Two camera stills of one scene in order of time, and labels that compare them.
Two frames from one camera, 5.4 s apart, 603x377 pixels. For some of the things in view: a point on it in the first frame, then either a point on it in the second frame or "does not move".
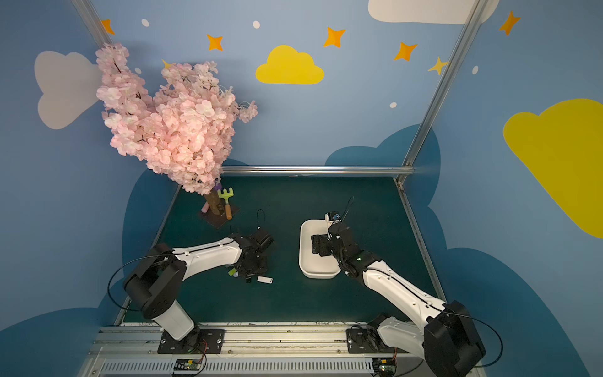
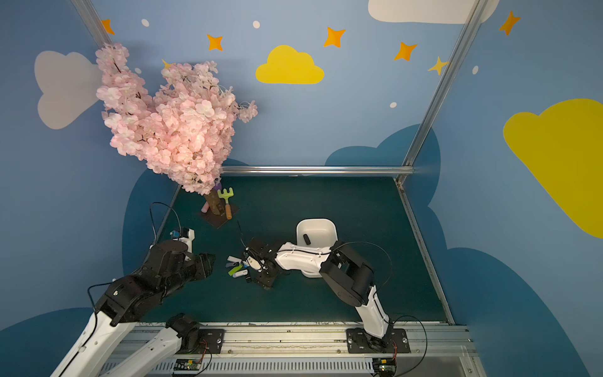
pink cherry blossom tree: x=184 y=128 does not move
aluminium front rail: x=313 y=349 does not move
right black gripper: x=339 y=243 → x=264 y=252
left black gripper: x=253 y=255 → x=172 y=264
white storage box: x=312 y=265 does not move
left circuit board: x=187 y=364 does not move
